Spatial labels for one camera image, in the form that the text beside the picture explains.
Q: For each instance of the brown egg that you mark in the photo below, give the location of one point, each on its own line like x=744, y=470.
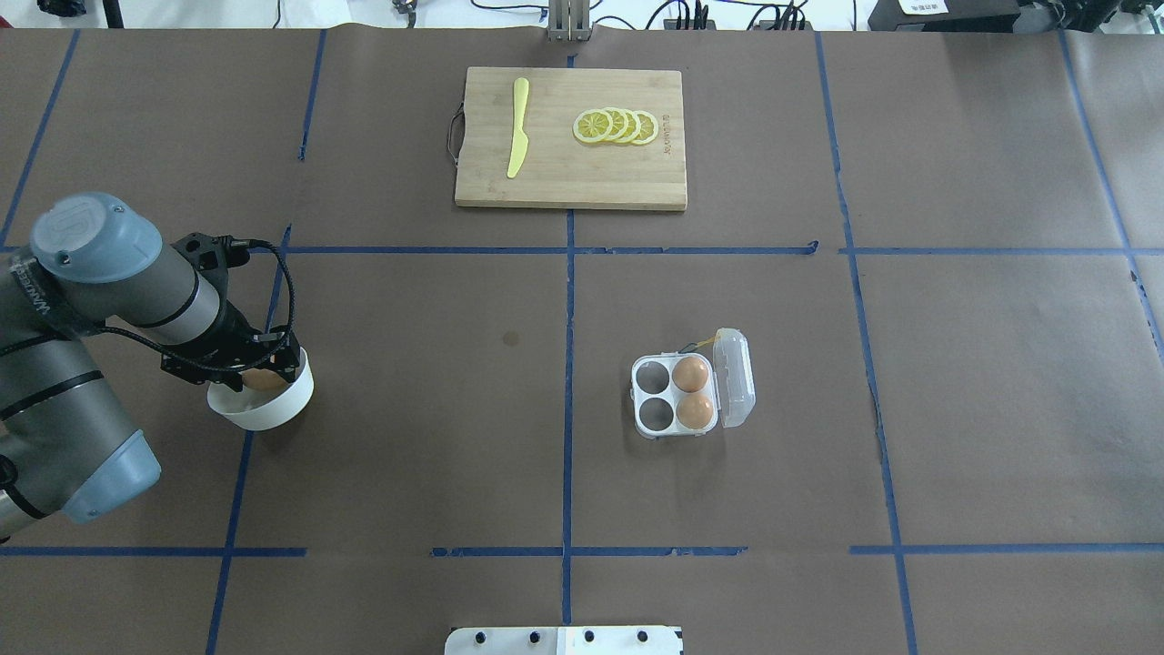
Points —
x=691, y=373
x=259, y=379
x=696, y=411

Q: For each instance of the white bowl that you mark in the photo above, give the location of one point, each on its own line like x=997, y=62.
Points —
x=258, y=409

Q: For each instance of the lemon slice front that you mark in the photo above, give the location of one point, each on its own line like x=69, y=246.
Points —
x=593, y=127

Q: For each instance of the blue tape far right vertical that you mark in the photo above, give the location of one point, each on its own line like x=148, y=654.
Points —
x=1125, y=248

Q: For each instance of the wooden cutting board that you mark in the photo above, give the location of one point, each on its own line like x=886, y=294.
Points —
x=560, y=172

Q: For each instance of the lemon slice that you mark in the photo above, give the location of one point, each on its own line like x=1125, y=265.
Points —
x=593, y=127
x=619, y=123
x=631, y=125
x=647, y=129

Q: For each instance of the black device top right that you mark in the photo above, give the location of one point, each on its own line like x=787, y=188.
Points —
x=944, y=16

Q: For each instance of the clear egg box lid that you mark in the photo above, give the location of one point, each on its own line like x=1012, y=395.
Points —
x=732, y=361

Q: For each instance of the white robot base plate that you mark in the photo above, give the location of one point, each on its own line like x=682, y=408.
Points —
x=610, y=639

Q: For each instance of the blue tape centre vertical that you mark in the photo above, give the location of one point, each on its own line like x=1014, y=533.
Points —
x=566, y=613

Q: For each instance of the metal camera stand post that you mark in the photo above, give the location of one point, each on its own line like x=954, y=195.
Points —
x=569, y=20

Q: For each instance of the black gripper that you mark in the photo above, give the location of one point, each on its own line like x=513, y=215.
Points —
x=225, y=338

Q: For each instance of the white egg box base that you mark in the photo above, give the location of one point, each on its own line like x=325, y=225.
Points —
x=654, y=397

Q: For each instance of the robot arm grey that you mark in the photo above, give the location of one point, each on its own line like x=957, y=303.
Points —
x=93, y=266

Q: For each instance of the yellow plastic knife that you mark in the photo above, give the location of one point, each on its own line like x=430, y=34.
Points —
x=519, y=138

